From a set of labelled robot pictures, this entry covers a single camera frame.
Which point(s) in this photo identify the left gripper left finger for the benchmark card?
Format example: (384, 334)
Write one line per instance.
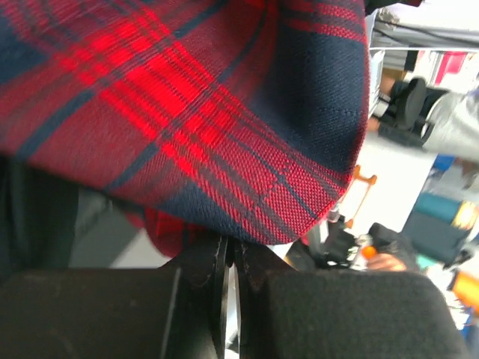
(175, 311)

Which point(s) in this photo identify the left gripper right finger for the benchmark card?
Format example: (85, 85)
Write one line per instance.
(333, 313)

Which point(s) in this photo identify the red plaid skirt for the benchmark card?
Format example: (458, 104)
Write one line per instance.
(242, 117)

